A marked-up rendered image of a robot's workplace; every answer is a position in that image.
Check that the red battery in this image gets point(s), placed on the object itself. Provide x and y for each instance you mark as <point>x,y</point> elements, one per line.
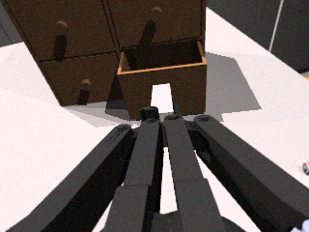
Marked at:
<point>305,167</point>

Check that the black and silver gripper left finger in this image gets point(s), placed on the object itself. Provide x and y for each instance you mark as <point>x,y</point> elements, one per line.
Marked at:
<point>125,168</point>

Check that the brown small chest of drawers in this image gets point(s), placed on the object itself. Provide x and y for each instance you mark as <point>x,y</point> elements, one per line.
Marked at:
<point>116,47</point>

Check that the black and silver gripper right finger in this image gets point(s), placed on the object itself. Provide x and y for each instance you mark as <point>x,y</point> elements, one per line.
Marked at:
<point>271,197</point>

